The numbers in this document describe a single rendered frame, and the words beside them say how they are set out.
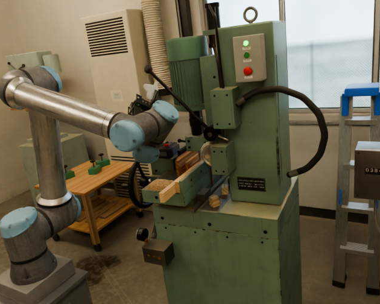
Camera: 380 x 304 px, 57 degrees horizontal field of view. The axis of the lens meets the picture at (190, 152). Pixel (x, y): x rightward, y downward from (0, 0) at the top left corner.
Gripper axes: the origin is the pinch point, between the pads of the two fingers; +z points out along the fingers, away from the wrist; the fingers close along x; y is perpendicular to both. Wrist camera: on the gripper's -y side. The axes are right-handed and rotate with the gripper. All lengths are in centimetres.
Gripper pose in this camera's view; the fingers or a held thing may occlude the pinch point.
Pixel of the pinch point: (148, 95)
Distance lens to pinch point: 144.4
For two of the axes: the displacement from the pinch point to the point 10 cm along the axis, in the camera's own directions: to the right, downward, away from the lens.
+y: -8.2, -3.3, -4.6
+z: -1.1, -7.0, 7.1
